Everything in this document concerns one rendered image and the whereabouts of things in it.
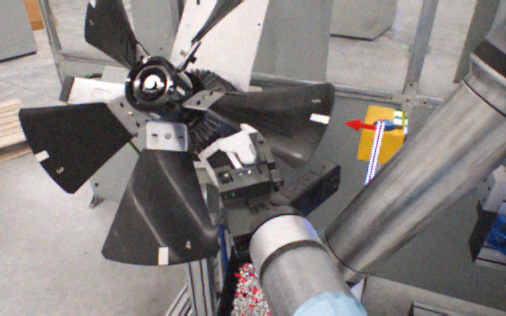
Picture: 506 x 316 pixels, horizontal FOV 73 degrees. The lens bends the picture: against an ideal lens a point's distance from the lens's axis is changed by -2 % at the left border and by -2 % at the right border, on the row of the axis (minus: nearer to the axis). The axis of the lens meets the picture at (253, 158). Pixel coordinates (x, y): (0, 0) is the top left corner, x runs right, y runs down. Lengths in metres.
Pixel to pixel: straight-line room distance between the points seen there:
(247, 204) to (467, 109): 0.25
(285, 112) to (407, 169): 0.35
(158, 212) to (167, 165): 0.10
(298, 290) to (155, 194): 0.46
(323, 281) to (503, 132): 0.19
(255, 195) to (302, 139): 0.21
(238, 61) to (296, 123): 0.41
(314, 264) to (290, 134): 0.33
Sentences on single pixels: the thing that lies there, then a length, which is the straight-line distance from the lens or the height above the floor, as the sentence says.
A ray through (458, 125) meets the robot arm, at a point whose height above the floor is 1.33.
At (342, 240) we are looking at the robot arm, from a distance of 0.41.
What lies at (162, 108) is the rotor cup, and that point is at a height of 1.18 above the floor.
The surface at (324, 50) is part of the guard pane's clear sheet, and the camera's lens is 1.37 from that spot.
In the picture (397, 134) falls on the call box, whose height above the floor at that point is 1.07.
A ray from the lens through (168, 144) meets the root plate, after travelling 0.75.
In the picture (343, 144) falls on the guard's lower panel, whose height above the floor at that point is 0.75.
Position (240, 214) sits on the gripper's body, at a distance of 0.41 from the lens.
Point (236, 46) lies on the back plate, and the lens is 1.02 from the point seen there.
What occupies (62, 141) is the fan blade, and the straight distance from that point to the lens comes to 0.90.
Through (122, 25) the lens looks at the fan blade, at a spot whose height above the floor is 1.31.
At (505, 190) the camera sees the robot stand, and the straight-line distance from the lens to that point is 1.00.
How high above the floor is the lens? 1.46
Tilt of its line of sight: 32 degrees down
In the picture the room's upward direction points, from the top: straight up
